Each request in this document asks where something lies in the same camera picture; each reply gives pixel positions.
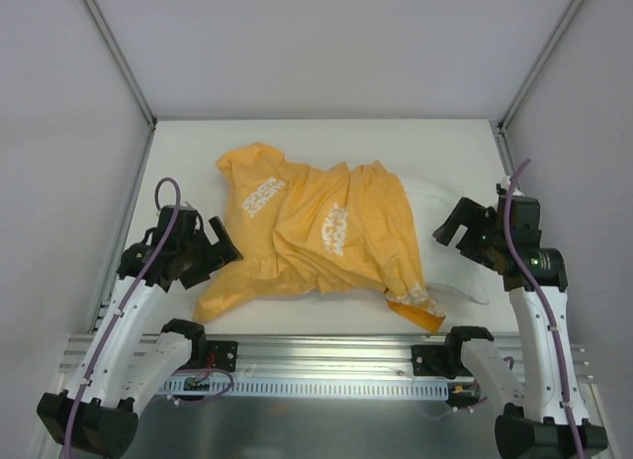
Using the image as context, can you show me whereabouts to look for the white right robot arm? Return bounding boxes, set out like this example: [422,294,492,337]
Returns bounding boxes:
[423,192,608,458]

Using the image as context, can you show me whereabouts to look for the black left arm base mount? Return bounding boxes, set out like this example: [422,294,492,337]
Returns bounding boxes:
[187,339,238,373]

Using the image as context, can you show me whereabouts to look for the aluminium frame post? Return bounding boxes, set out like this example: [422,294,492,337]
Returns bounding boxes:
[79,0,157,130]
[497,0,587,135]

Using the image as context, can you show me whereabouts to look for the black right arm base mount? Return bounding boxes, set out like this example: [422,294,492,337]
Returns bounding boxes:
[410,344,472,380]

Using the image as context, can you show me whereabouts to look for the right aluminium frame post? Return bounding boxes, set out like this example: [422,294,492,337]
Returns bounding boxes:
[497,0,587,135]

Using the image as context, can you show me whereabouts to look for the white slotted cable duct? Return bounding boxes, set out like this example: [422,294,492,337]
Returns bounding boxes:
[158,376,449,402]

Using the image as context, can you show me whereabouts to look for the white pillow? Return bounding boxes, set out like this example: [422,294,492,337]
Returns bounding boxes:
[400,177,490,306]

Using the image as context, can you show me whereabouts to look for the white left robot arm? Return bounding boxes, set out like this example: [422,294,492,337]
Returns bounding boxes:
[37,205,242,458]

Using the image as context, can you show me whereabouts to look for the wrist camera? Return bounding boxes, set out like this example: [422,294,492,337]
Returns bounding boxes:
[496,176,525,197]
[178,201,197,214]

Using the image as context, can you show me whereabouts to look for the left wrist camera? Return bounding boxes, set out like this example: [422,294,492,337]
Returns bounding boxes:
[178,201,197,214]

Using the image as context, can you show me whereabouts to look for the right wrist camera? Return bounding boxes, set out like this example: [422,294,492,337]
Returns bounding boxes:
[496,176,525,197]

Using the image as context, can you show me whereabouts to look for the left aluminium frame post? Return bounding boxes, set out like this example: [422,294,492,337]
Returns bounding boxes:
[79,0,157,130]

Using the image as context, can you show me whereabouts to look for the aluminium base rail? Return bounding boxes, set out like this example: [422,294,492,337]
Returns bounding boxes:
[58,334,595,384]

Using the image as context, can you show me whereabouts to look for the orange Mickey Mouse pillowcase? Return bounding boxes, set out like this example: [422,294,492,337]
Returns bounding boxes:
[193,142,445,332]

